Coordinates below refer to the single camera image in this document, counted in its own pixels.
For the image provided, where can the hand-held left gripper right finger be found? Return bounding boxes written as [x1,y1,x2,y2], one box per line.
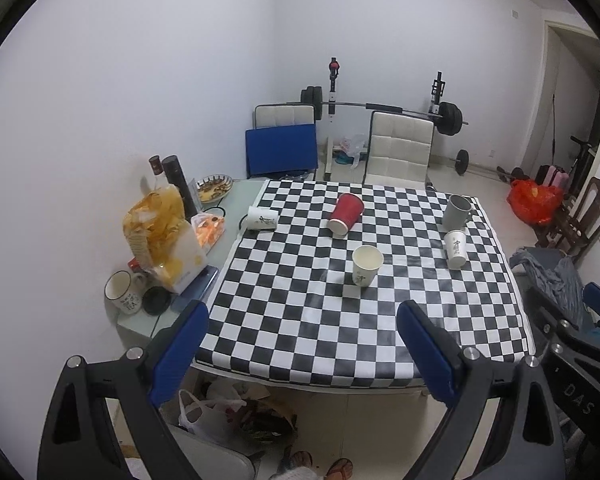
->
[396,300,566,480]

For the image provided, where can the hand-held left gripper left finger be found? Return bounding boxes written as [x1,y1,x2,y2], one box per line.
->
[37,300,211,480]

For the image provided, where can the white paper cup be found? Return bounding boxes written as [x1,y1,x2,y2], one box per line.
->
[246,205,280,231]
[442,230,469,269]
[351,245,384,288]

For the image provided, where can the red paper cup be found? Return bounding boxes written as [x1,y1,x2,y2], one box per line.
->
[328,192,365,237]

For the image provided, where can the grey striped cloth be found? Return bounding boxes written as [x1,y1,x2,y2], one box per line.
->
[510,247,587,326]

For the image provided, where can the black round lid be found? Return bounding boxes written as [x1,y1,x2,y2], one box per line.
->
[142,286,172,316]

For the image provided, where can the grey tablet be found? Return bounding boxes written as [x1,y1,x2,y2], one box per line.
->
[170,265,220,307]

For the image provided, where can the white plastic bag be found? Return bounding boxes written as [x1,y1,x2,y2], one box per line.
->
[178,379,248,443]

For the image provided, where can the white enamel mug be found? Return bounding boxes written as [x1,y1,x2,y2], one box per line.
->
[104,270,146,315]

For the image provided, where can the white yellow snack box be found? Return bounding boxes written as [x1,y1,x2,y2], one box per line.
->
[152,220,211,295]

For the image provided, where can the dark wooden chair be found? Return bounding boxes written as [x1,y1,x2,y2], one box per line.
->
[532,177,600,266]

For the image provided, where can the red plastic bag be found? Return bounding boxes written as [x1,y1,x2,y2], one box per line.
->
[507,179,564,226]

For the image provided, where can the dark bag of scraps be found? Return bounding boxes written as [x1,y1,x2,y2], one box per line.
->
[237,400,298,443]

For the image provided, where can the black white checkered tablecloth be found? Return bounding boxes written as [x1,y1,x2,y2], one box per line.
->
[192,179,533,390]

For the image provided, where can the grey stool seat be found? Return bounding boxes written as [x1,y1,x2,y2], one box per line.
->
[125,425,256,480]

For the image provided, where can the orange snack packet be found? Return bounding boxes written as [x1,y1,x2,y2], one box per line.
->
[190,212,227,253]

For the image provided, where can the yellow chips bag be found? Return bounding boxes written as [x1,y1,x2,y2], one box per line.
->
[122,184,188,281]

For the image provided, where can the grey ceramic mug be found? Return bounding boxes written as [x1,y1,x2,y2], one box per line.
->
[441,194,476,232]

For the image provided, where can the pink suitcase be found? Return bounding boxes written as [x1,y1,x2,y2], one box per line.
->
[535,164,570,191]

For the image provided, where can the person's right foot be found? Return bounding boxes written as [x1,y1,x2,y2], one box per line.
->
[325,458,355,480]

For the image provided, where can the person's foot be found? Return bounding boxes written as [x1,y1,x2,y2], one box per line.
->
[325,458,355,480]
[280,450,313,480]

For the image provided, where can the black scooter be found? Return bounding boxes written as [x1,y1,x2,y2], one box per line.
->
[570,135,598,196]

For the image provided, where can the plate with food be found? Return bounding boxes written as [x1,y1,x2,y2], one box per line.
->
[195,175,234,204]

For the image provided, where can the black cylinder bottle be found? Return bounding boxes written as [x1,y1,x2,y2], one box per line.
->
[161,156,199,220]

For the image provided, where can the person's left foot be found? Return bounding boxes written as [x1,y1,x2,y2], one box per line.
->
[280,450,313,480]

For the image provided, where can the small black barbell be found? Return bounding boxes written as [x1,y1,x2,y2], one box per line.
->
[452,149,528,183]

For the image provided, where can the white padded chair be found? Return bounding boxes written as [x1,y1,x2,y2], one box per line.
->
[362,111,436,187]
[253,104,317,131]

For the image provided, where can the clear plastic bag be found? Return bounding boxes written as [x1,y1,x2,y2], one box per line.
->
[337,134,370,166]

